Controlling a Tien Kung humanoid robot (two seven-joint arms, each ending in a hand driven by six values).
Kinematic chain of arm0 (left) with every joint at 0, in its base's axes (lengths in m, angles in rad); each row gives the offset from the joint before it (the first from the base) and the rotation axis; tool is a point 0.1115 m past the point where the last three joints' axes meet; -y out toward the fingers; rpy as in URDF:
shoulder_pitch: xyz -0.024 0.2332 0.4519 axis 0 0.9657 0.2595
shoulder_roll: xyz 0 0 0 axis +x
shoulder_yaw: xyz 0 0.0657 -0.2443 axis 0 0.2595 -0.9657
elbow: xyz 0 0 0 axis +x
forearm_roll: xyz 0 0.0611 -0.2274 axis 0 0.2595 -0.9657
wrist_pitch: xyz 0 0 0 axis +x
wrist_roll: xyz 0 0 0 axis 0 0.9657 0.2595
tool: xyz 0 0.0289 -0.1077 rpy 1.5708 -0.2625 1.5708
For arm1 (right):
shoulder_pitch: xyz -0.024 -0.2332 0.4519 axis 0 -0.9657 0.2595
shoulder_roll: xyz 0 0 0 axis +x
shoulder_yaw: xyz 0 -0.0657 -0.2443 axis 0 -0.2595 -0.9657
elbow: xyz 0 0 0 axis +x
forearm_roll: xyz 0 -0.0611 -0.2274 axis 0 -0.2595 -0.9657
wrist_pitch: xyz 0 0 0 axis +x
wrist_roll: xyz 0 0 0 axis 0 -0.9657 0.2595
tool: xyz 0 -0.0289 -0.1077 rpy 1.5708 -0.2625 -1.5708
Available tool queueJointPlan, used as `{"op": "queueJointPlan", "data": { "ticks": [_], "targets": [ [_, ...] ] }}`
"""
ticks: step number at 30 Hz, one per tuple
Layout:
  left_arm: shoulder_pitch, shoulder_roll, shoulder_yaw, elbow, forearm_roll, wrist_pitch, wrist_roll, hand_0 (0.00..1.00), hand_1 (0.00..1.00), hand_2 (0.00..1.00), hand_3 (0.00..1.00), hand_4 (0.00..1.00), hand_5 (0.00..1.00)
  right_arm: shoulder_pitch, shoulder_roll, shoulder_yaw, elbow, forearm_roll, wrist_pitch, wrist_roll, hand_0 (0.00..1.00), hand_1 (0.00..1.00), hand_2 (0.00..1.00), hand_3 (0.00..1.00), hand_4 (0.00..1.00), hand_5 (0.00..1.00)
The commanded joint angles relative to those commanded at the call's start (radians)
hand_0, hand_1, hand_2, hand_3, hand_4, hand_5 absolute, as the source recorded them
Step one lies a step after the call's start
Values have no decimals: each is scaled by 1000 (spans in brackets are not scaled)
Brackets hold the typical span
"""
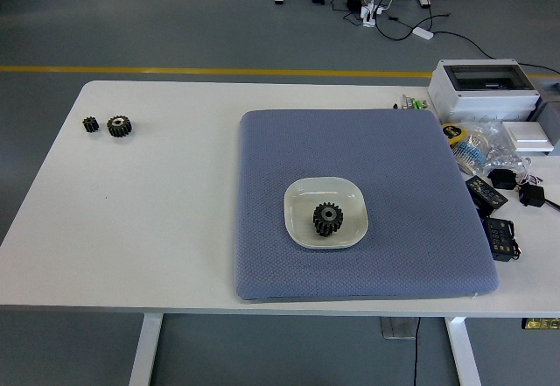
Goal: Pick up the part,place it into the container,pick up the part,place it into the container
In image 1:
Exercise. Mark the yellow black warning label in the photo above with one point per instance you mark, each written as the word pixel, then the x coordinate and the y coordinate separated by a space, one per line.
pixel 540 323

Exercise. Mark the clear bag of parts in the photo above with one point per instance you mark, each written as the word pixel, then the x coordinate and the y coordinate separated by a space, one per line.
pixel 496 147

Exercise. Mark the white power strip with plugs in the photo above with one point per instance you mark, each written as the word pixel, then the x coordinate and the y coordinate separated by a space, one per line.
pixel 369 15

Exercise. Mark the small white power brick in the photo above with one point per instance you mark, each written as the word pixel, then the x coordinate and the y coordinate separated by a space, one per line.
pixel 423 33

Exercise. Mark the grey electrical enclosure box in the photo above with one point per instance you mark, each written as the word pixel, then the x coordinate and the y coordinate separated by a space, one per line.
pixel 442 97

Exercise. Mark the grey metal floor plate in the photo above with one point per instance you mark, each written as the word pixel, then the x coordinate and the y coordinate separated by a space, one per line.
pixel 394 328

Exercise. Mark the black controller red digits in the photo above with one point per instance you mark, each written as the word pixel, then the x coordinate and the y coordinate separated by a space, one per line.
pixel 499 237

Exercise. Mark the blue striped parts bundle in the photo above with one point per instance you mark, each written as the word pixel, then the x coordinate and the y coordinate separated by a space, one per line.
pixel 470 156

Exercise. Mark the green white small connectors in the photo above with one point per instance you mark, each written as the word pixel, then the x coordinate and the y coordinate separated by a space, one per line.
pixel 413 102

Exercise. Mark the white table leg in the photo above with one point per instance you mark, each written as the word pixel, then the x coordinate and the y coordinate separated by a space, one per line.
pixel 146 351
pixel 464 355

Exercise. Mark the white square plate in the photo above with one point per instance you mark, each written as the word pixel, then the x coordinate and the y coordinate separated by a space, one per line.
pixel 299 211

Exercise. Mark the black flat controller panel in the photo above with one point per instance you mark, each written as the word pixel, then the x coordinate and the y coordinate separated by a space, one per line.
pixel 483 191

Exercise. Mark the yellow black tape measure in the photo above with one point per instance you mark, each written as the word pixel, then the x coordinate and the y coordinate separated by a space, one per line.
pixel 452 132

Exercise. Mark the large black gear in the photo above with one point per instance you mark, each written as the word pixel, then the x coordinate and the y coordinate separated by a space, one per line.
pixel 321 227
pixel 114 130

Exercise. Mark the grey metal device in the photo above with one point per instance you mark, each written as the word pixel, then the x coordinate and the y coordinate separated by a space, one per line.
pixel 550 106

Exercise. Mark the blue-grey quilted mat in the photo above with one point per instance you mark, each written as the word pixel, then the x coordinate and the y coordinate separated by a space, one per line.
pixel 306 149

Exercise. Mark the small black gear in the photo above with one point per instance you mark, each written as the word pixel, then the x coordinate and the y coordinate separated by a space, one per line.
pixel 89 126

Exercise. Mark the white flat switch box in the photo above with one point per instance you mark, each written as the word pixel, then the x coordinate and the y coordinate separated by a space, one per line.
pixel 527 134

